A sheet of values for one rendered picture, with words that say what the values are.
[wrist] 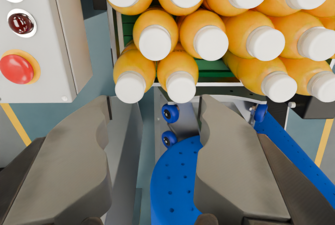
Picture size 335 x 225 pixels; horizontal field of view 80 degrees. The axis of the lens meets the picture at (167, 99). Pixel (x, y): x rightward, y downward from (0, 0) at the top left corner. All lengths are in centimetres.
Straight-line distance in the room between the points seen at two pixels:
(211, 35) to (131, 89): 12
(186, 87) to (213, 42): 7
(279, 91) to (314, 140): 191
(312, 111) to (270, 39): 25
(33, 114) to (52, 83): 157
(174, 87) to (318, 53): 19
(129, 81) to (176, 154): 22
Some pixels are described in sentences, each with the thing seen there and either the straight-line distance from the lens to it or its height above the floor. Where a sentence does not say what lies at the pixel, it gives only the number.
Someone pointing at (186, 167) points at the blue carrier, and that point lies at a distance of 41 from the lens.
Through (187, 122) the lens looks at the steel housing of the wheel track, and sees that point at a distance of 50.
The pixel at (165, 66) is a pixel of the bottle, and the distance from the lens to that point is 30.
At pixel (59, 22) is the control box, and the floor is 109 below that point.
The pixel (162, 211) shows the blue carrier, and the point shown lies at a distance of 36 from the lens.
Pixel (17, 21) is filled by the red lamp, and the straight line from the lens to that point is 27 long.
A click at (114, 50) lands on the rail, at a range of 38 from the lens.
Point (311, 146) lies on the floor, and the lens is 226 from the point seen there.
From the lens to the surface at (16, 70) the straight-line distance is 29.
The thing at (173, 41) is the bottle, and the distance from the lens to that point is 28.
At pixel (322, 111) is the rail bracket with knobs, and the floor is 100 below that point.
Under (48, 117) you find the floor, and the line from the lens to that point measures 181.
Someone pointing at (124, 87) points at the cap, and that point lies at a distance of 27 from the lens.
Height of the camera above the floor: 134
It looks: 62 degrees down
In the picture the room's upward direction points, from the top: 176 degrees clockwise
